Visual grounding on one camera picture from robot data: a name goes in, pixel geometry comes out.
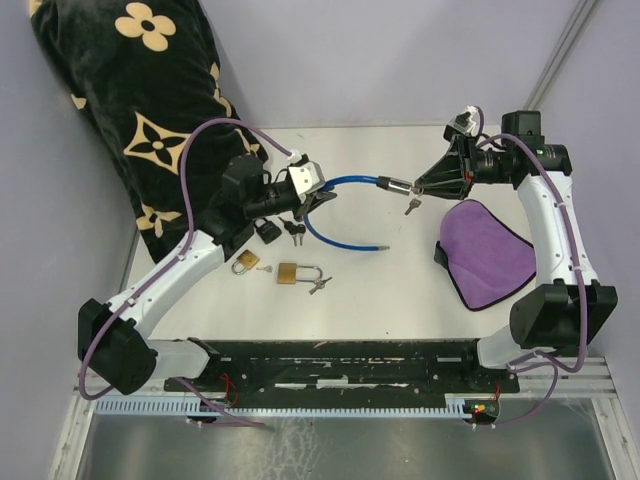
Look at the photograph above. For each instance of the silver cable lock keys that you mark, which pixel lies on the silver cable lock keys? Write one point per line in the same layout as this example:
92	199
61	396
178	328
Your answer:
414	203

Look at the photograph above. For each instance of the long padlock keys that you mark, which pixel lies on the long padlock keys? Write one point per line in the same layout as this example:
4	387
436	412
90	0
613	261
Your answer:
319	284

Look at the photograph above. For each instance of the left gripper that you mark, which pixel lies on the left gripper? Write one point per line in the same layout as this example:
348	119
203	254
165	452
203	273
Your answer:
319	198

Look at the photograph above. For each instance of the aluminium frame rail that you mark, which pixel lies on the aluminium frame rail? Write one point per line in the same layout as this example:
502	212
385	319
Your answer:
576	26

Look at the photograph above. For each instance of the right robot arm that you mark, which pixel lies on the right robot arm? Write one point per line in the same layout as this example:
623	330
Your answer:
569	305

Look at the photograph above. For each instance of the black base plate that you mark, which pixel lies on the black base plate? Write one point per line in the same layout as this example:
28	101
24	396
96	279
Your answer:
349	374

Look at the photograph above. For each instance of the small brass padlock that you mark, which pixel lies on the small brass padlock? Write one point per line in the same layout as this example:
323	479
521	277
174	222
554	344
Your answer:
245	262

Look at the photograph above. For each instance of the blue cable lock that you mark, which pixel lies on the blue cable lock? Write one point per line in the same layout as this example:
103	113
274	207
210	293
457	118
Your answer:
345	207

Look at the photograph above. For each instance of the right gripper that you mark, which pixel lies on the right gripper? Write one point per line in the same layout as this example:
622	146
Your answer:
451	177

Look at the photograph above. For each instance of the black floral plush pillow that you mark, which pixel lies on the black floral plush pillow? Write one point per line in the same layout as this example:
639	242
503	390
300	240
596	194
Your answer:
144	74

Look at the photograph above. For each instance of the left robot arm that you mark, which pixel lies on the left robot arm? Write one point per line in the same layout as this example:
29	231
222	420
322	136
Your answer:
114	337

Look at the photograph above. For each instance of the long-shackle brass padlock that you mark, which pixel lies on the long-shackle brass padlock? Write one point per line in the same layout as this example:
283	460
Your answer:
289	273

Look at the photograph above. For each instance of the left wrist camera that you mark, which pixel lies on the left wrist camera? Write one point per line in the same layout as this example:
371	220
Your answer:
306	176

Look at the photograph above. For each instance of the purple cloth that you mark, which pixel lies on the purple cloth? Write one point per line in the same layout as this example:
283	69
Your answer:
486	261

